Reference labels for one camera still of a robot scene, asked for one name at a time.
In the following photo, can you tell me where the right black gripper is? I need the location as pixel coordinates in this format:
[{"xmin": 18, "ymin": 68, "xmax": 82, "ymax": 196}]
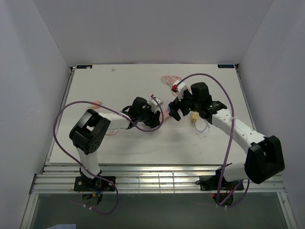
[{"xmin": 169, "ymin": 89, "xmax": 200, "ymax": 121}]

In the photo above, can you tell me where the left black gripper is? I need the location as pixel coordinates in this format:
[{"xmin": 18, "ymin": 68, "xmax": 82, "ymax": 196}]
[{"xmin": 137, "ymin": 103, "xmax": 160, "ymax": 128}]

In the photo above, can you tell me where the yellow charger plug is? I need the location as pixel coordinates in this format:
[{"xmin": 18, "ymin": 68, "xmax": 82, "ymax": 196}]
[{"xmin": 191, "ymin": 112, "xmax": 198, "ymax": 124}]

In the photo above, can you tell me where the pink power strip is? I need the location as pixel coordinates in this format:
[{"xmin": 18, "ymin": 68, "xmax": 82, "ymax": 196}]
[{"xmin": 159, "ymin": 110, "xmax": 170, "ymax": 122}]

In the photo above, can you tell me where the pink charger plug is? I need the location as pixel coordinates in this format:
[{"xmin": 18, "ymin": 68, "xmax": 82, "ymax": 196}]
[{"xmin": 91, "ymin": 100, "xmax": 102, "ymax": 109}]

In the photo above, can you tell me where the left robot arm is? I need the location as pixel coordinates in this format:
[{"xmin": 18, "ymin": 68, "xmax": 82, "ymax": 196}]
[{"xmin": 69, "ymin": 97, "xmax": 163, "ymax": 191}]

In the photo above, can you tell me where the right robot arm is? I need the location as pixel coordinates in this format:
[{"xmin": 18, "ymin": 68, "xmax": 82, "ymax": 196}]
[{"xmin": 169, "ymin": 80, "xmax": 285, "ymax": 189}]

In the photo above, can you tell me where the right blue corner label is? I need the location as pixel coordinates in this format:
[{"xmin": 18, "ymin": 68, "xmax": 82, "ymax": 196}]
[{"xmin": 217, "ymin": 64, "xmax": 234, "ymax": 69}]

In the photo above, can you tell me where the blue corner label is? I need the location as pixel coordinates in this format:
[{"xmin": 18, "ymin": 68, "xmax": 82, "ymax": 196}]
[
  {"xmin": 76, "ymin": 65, "xmax": 92, "ymax": 69},
  {"xmin": 217, "ymin": 64, "xmax": 234, "ymax": 69}
]

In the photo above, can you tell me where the left blue corner label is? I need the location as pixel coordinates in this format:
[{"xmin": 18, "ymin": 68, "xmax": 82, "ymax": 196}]
[{"xmin": 76, "ymin": 65, "xmax": 92, "ymax": 69}]

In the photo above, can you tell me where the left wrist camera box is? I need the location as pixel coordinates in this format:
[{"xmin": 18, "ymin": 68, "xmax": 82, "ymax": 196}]
[{"xmin": 148, "ymin": 95, "xmax": 163, "ymax": 113}]

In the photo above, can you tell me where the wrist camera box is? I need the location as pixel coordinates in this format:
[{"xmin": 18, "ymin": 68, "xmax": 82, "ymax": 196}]
[
  {"xmin": 172, "ymin": 80, "xmax": 187, "ymax": 101},
  {"xmin": 148, "ymin": 95, "xmax": 163, "ymax": 113}
]

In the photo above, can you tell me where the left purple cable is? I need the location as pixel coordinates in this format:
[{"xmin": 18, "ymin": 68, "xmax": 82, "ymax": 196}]
[{"xmin": 52, "ymin": 96, "xmax": 165, "ymax": 215}]

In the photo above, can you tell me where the purple cable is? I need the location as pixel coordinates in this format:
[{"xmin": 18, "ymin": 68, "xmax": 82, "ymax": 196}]
[
  {"xmin": 173, "ymin": 73, "xmax": 250, "ymax": 207},
  {"xmin": 52, "ymin": 96, "xmax": 165, "ymax": 215}
]

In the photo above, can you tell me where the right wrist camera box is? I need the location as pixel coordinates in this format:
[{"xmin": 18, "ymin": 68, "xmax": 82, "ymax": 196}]
[{"xmin": 172, "ymin": 80, "xmax": 187, "ymax": 101}]

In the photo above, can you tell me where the pink power strip cord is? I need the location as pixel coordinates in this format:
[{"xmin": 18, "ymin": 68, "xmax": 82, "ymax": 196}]
[{"xmin": 161, "ymin": 75, "xmax": 186, "ymax": 96}]

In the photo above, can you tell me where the blue charging cable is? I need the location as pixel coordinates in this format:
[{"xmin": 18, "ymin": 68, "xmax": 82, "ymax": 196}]
[{"xmin": 192, "ymin": 118, "xmax": 212, "ymax": 135}]

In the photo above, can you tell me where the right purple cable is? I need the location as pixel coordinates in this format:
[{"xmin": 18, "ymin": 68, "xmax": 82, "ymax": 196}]
[{"xmin": 173, "ymin": 73, "xmax": 250, "ymax": 207}]

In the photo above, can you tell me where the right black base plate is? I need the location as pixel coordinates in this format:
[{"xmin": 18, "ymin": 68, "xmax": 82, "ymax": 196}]
[{"xmin": 195, "ymin": 164, "xmax": 244, "ymax": 191}]

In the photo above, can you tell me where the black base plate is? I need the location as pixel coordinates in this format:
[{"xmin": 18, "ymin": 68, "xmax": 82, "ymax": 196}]
[
  {"xmin": 73, "ymin": 176, "xmax": 115, "ymax": 192},
  {"xmin": 195, "ymin": 164, "xmax": 244, "ymax": 191}
]

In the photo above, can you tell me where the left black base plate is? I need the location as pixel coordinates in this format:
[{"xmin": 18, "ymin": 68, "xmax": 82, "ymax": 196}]
[{"xmin": 73, "ymin": 176, "xmax": 115, "ymax": 192}]

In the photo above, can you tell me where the aluminium rail frame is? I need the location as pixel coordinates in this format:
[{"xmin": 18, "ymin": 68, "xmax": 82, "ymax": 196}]
[{"xmin": 29, "ymin": 64, "xmax": 286, "ymax": 194}]

